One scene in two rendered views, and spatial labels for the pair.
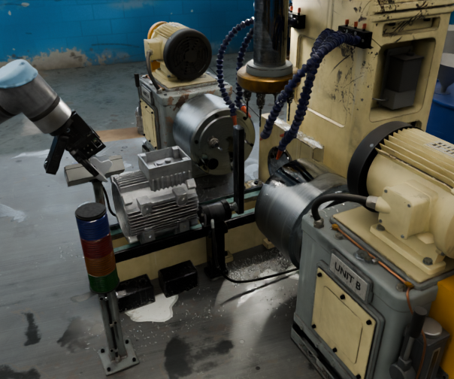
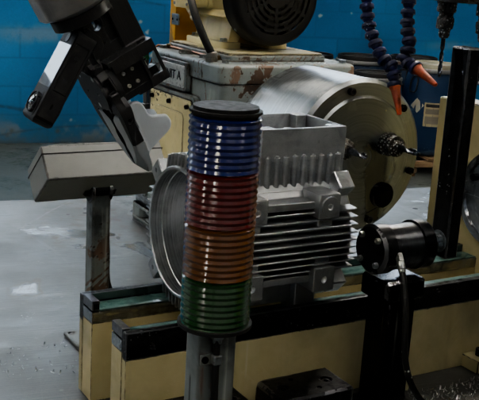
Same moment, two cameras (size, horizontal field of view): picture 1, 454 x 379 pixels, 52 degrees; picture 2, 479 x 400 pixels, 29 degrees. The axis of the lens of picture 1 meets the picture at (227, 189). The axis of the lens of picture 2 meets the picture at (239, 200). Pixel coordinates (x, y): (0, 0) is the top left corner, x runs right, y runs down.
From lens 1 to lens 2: 48 cm
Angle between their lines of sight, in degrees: 16
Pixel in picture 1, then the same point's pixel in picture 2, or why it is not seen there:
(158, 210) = (277, 229)
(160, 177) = (282, 155)
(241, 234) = (423, 332)
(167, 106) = (228, 86)
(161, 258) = (258, 360)
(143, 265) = not seen: hidden behind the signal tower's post
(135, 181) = not seen: hidden behind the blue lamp
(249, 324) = not seen: outside the picture
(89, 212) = (228, 107)
